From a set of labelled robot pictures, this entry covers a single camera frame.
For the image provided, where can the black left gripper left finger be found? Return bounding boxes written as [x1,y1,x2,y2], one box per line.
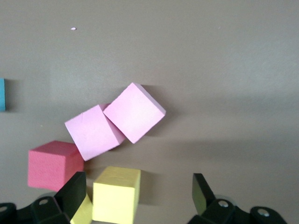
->
[0,171,87,224]

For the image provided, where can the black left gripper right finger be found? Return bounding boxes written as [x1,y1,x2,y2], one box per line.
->
[188,173,287,224]

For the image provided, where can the yellow foam cube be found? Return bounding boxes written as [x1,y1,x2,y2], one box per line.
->
[92,166,142,224]
[69,192,93,224]

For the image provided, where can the pink foam cube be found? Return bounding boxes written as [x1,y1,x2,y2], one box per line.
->
[103,82,167,144]
[64,104,127,161]

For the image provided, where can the red foam cube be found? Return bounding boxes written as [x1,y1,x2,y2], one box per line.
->
[27,140,85,192]

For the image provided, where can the blue foam cube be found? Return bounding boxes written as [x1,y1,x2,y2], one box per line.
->
[0,78,6,112]

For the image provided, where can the brown table cover sheet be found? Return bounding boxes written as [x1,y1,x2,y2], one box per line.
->
[0,0,299,224]

